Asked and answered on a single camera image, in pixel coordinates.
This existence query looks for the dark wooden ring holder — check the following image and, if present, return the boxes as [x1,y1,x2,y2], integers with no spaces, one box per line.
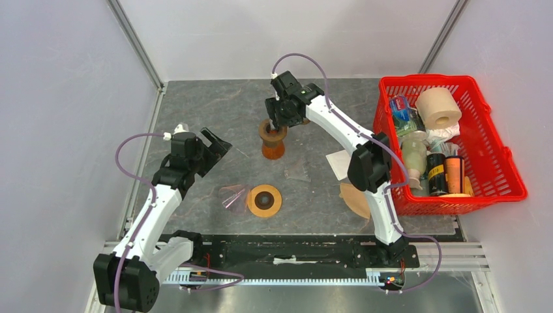
[258,119,288,149]

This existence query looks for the light wooden ring holder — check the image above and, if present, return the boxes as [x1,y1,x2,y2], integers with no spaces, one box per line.
[246,185,282,218]

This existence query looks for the white paper coffee filter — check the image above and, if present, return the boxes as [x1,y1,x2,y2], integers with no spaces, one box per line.
[325,150,351,181]

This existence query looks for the clear glass dripper cone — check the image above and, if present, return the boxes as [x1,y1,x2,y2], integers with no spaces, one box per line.
[284,158,312,182]

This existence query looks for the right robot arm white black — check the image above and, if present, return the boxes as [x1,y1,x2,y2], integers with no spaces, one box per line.
[265,71,408,267]

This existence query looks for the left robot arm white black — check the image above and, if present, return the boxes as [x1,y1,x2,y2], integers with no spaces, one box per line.
[93,125,232,312]

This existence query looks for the brown paper coffee filter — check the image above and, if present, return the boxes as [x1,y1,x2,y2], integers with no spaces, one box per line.
[340,183,370,220]

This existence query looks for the amber glass carafe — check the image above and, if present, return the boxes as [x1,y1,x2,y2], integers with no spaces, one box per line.
[262,142,286,160]

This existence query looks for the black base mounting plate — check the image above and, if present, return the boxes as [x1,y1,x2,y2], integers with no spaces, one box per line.
[200,235,420,280]

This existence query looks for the blue snack packet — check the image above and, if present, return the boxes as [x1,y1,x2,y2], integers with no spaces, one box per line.
[389,95,410,123]

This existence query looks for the green patterned packet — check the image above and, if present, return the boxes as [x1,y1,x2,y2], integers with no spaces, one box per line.
[392,109,427,140]

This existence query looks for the pale green bottle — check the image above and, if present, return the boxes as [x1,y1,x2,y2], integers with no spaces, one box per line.
[401,134,427,190]

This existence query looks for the beige toilet paper roll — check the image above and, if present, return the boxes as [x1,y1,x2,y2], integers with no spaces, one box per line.
[415,87,462,130]

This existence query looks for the crumpled white paper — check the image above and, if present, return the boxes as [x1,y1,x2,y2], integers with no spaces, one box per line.
[424,123,460,148]

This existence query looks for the black cylindrical can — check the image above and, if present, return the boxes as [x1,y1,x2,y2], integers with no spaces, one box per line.
[426,153,449,196]

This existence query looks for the orange cylindrical can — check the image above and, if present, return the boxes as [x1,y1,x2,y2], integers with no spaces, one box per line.
[444,156,465,194]

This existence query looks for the red plastic basket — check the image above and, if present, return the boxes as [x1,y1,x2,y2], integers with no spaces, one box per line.
[373,74,528,215]

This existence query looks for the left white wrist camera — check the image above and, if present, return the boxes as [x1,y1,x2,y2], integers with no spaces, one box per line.
[163,123,189,141]

